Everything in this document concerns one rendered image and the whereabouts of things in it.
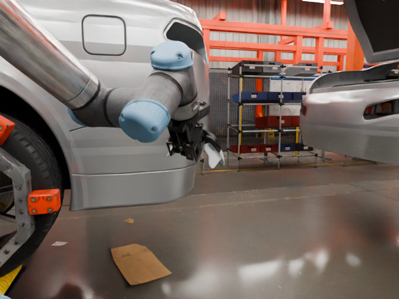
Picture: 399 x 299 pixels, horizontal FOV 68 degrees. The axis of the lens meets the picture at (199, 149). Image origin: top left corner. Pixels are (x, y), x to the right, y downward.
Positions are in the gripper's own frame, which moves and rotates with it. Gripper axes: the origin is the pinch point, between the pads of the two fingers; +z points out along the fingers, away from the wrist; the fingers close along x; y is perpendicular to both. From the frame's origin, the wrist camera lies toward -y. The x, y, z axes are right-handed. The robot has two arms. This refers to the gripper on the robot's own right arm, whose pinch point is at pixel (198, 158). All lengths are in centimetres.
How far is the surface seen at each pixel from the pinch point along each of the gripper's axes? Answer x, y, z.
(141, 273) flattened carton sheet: -63, 6, 148
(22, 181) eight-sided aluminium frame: -59, 17, 11
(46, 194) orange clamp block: -53, 17, 17
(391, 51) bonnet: 94, -280, 137
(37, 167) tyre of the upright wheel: -62, 9, 15
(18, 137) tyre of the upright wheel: -69, 4, 6
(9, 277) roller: -70, 43, 46
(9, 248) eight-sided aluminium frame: -61, 35, 27
